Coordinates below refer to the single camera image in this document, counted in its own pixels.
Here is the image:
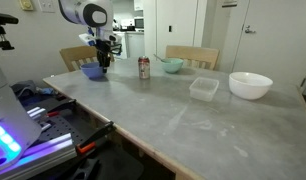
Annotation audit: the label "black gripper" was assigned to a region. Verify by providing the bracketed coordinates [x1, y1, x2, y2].
[95, 39, 113, 74]

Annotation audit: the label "blue plastic bowl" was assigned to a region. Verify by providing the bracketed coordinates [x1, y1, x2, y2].
[80, 61, 107, 80]

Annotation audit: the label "red silver soda can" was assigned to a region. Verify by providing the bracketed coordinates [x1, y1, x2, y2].
[137, 55, 151, 80]

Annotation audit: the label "clear plastic box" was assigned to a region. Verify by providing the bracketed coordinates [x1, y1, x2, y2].
[188, 76, 220, 103]

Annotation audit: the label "white robot base blue lights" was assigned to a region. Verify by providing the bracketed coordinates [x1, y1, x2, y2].
[0, 54, 43, 174]

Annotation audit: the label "teal bowl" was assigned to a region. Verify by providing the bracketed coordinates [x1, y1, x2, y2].
[160, 57, 185, 75]

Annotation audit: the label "white bowl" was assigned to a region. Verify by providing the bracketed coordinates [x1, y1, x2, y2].
[228, 71, 274, 101]

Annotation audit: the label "white kitchen oven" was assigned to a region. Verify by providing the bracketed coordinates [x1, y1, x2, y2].
[111, 30, 129, 61]

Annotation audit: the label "wooden slat-back chair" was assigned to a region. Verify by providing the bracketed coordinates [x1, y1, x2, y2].
[58, 44, 116, 73]
[165, 44, 221, 71]

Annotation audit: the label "white kitchen cabinet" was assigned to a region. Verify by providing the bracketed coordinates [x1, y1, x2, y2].
[126, 31, 146, 59]

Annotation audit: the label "microwave oven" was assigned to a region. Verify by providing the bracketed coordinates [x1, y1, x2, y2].
[134, 17, 145, 30]

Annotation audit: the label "black orange bar clamp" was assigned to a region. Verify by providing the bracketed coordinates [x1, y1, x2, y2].
[46, 99, 77, 118]
[75, 120, 116, 156]

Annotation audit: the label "blue cloth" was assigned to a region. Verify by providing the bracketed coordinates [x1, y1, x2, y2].
[39, 86, 57, 97]

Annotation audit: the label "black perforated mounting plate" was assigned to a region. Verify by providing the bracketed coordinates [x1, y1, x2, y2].
[36, 113, 94, 148]

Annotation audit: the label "gray cloth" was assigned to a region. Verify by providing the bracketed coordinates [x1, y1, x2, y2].
[11, 79, 39, 99]

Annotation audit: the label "white door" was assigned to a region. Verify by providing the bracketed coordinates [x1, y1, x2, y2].
[233, 0, 306, 84]

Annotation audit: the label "black cable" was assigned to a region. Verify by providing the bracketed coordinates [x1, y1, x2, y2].
[108, 42, 123, 57]

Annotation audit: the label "silver wrist camera bar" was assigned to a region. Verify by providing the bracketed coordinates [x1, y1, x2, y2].
[78, 32, 123, 47]

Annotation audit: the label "white wall light switch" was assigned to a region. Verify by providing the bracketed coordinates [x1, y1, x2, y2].
[37, 0, 56, 14]

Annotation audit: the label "aluminium extrusion rail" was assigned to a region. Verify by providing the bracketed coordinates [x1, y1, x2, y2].
[26, 106, 49, 122]
[39, 122, 53, 133]
[0, 132, 78, 180]

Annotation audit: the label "yellowish wall thermostat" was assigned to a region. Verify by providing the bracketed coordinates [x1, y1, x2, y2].
[18, 0, 35, 12]

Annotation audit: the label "black camera on stand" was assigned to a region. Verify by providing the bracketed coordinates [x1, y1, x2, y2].
[0, 12, 20, 52]

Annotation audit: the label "gray wall sign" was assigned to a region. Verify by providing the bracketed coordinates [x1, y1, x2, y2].
[221, 0, 238, 8]

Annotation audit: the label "silver door lever handle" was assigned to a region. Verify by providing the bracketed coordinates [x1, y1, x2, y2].
[244, 24, 257, 35]

